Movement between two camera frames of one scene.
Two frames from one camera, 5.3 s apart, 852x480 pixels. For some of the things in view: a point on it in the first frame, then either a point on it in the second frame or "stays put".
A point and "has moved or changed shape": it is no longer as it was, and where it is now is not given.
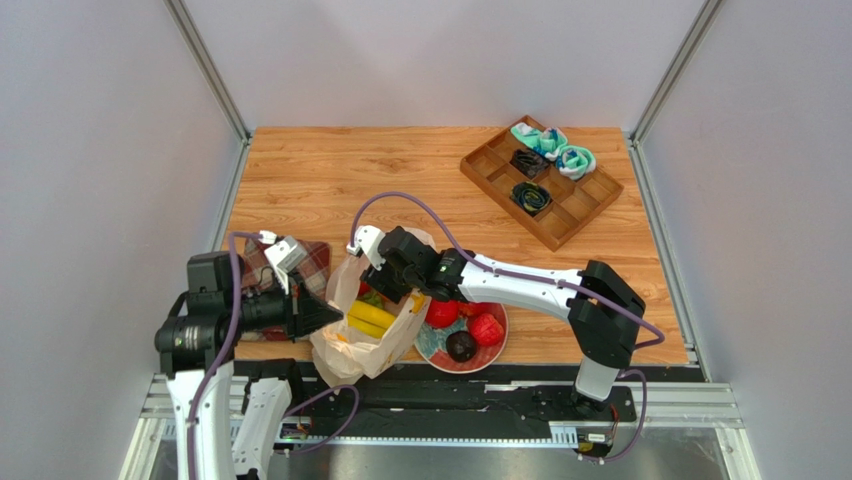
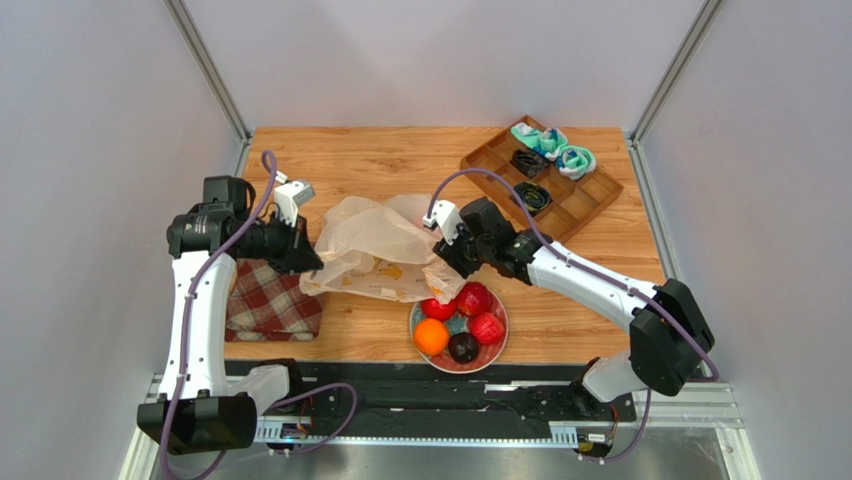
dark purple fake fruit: [461, 346] stays put
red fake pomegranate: [487, 330] stays put
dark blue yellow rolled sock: [531, 195] stays put
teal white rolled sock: [547, 141] stays put
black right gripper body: [387, 279] → [464, 252]
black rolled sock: [530, 165] stays put
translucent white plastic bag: [338, 350] has moved or changed shape
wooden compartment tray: [549, 188] stays put
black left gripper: [303, 312] → [298, 255]
